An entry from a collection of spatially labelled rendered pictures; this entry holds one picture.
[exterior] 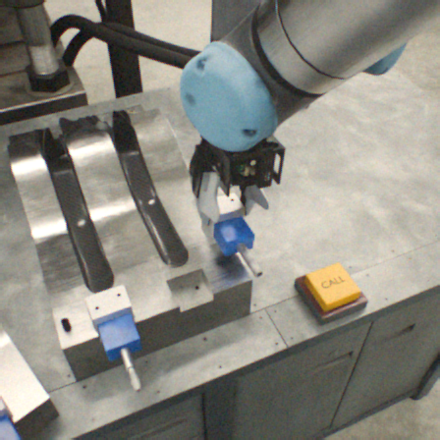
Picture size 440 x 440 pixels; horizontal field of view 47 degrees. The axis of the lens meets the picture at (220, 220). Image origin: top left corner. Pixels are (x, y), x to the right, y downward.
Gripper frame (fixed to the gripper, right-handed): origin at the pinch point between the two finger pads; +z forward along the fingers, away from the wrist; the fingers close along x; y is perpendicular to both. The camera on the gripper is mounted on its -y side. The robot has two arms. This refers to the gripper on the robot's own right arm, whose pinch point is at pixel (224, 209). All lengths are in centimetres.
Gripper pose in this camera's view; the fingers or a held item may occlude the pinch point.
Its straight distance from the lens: 70.6
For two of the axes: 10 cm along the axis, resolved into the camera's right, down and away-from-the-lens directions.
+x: 9.1, -2.4, 3.4
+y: 4.1, 6.2, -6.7
